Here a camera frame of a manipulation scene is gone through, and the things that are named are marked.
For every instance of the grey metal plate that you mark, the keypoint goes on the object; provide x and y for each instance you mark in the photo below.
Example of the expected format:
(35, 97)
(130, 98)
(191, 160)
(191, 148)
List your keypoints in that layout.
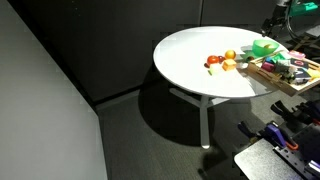
(260, 161)

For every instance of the purple clamp orange tip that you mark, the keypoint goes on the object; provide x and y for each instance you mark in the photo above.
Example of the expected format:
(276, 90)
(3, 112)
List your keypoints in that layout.
(310, 111)
(276, 135)

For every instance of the red ball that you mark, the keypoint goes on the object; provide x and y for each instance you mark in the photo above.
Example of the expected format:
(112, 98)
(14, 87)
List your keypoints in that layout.
(212, 60)

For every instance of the pink toy block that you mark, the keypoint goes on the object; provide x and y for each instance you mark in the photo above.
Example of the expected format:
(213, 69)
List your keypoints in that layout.
(267, 66)

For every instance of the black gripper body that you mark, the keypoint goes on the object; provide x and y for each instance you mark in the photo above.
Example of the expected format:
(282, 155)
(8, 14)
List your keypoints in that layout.
(279, 14)

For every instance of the wooden tray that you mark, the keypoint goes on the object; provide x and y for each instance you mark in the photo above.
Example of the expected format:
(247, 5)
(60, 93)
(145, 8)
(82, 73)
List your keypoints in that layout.
(283, 87)

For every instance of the black perforated breadboard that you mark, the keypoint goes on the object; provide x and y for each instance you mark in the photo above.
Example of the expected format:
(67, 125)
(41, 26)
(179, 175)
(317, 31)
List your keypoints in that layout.
(306, 146)

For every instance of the dark maroon ball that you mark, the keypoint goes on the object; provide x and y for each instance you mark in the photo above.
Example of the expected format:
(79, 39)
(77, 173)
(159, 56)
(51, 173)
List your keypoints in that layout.
(221, 59)

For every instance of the orange cube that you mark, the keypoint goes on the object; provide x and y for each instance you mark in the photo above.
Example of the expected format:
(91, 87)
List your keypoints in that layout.
(229, 65)

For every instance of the black block letter A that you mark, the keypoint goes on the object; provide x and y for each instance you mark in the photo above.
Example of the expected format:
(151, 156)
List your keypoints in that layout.
(302, 76)

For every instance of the green translucent plastic bowl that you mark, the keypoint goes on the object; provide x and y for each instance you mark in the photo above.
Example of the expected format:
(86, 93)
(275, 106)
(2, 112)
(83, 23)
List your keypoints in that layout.
(263, 51)

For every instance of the yellow toy piece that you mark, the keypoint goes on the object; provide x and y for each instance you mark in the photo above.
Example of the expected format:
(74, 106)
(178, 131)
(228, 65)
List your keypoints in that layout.
(314, 74)

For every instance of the white table base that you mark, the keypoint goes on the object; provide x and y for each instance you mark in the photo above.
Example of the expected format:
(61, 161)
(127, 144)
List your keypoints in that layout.
(204, 120)

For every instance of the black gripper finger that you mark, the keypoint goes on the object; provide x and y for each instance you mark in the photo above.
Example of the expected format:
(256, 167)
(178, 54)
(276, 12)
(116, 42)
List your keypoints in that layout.
(265, 28)
(273, 29)

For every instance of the wooden stand legs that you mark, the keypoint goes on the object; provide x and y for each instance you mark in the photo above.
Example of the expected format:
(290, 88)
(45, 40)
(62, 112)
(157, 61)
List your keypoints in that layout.
(304, 42)

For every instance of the orange ball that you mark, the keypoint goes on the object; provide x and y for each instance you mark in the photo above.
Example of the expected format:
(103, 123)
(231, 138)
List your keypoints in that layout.
(230, 54)

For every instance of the blue number block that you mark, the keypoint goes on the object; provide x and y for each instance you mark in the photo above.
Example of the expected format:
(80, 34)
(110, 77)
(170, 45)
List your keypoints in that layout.
(268, 60)

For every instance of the black spring clamp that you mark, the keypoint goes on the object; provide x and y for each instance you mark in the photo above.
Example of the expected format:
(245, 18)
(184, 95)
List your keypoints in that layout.
(250, 130)
(283, 110)

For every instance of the small grey patterned cube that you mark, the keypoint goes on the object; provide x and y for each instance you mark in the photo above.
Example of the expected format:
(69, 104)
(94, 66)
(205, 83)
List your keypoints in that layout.
(288, 77)

